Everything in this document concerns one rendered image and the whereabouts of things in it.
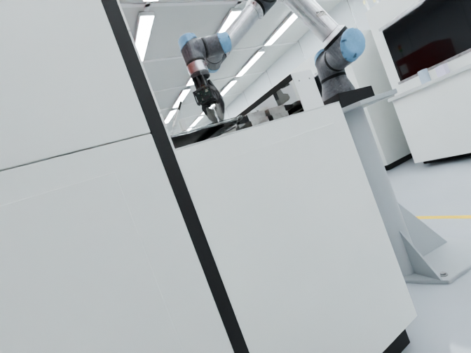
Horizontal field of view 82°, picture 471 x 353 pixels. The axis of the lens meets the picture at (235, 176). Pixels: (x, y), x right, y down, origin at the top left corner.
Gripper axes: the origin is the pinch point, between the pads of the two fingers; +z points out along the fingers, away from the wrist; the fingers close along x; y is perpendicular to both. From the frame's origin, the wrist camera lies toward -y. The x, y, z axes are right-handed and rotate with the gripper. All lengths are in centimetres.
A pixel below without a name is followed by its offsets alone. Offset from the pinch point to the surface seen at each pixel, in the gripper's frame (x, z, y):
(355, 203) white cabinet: 36, 41, 14
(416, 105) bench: 146, 20, -247
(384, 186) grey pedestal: 52, 49, -32
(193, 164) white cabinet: 3.9, 14.4, 44.6
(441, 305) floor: 53, 92, -9
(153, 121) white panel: 10, 8, 66
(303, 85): 33.7, 0.3, 6.9
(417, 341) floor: 39, 92, 8
